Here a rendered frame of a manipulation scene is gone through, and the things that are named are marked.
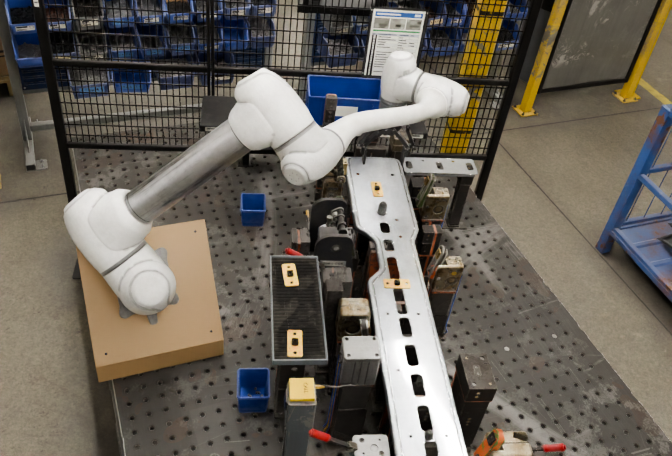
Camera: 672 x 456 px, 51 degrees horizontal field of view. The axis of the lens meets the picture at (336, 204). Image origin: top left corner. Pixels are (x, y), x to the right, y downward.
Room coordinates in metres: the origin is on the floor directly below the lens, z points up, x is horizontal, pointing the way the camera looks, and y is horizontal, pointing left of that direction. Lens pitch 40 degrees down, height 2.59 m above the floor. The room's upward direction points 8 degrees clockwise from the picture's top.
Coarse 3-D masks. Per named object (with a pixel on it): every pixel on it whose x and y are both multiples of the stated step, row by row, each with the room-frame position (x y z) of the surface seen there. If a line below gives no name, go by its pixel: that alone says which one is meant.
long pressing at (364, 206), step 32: (352, 160) 2.16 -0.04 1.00; (384, 160) 2.19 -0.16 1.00; (352, 192) 1.97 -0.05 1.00; (384, 192) 2.00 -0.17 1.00; (416, 224) 1.85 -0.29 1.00; (384, 256) 1.67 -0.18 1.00; (416, 256) 1.69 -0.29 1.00; (384, 288) 1.52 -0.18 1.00; (416, 288) 1.54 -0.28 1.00; (384, 320) 1.39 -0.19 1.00; (416, 320) 1.41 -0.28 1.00; (384, 352) 1.27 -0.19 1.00; (416, 352) 1.29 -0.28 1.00; (384, 384) 1.17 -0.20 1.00; (448, 384) 1.20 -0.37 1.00; (416, 416) 1.08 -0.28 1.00; (448, 416) 1.09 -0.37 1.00; (416, 448) 0.99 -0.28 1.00; (448, 448) 1.00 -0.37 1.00
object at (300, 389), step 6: (294, 378) 1.03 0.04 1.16; (300, 378) 1.03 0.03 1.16; (306, 378) 1.04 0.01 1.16; (312, 378) 1.04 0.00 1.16; (294, 384) 1.01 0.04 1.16; (300, 384) 1.02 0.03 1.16; (306, 384) 1.02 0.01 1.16; (312, 384) 1.02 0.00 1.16; (294, 390) 1.00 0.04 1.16; (300, 390) 1.00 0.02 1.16; (306, 390) 1.00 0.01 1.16; (312, 390) 1.00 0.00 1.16; (294, 396) 0.98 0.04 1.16; (300, 396) 0.98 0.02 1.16; (306, 396) 0.99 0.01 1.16; (312, 396) 0.99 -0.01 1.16
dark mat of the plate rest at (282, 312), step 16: (272, 272) 1.37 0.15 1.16; (304, 272) 1.39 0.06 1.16; (272, 288) 1.31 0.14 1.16; (288, 288) 1.32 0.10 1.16; (304, 288) 1.33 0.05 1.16; (288, 304) 1.26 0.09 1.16; (304, 304) 1.27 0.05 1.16; (320, 304) 1.28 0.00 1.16; (288, 320) 1.21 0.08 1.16; (304, 320) 1.22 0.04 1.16; (320, 320) 1.22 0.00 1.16; (304, 336) 1.16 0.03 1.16; (320, 336) 1.17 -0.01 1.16; (304, 352) 1.11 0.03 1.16; (320, 352) 1.12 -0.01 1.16
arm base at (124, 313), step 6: (156, 252) 1.52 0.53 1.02; (162, 252) 1.53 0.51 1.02; (162, 258) 1.51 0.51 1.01; (120, 300) 1.39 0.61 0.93; (174, 300) 1.44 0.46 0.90; (120, 306) 1.38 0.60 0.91; (120, 312) 1.37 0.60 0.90; (126, 312) 1.38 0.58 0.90; (132, 312) 1.38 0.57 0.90; (150, 318) 1.37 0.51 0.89; (156, 318) 1.38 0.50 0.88; (150, 324) 1.37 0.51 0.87
